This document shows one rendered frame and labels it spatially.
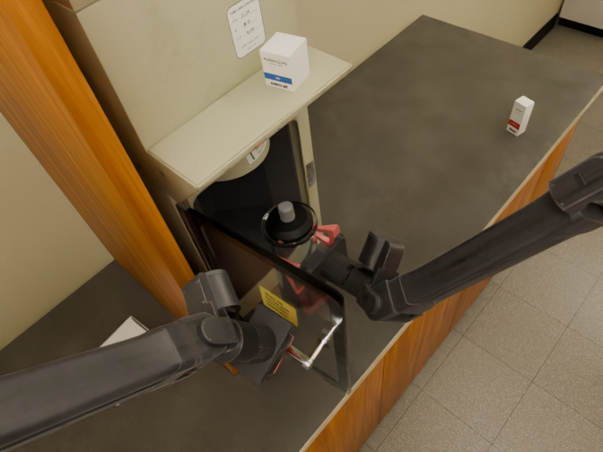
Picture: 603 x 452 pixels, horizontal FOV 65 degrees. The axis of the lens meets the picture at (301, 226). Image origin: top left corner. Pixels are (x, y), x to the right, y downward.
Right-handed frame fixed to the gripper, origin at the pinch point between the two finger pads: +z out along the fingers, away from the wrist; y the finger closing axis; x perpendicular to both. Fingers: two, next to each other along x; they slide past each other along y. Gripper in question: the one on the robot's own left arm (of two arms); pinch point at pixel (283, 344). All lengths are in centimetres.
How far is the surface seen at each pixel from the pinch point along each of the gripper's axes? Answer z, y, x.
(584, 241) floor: 173, -85, 40
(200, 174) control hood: -26.3, -17.5, -11.6
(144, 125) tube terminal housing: -29.3, -19.6, -21.8
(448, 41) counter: 79, -107, -32
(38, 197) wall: -4, 3, -66
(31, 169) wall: -9, -2, -66
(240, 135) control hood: -22.8, -25.0, -12.0
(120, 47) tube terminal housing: -38, -26, -22
